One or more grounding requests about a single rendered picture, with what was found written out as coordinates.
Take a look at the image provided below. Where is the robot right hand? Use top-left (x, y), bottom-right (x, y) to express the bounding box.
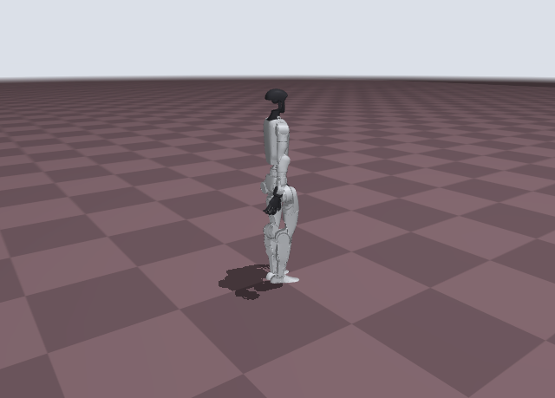
top-left (263, 186), bottom-right (283, 215)

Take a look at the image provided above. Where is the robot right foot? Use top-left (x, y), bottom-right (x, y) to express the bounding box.
top-left (270, 275), bottom-right (299, 284)

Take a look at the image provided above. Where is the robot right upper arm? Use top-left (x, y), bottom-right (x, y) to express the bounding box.
top-left (275, 122), bottom-right (290, 164)

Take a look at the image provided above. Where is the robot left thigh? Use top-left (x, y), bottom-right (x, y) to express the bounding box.
top-left (260, 181), bottom-right (282, 238)

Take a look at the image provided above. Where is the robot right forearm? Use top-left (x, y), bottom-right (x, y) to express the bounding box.
top-left (274, 156), bottom-right (290, 195)

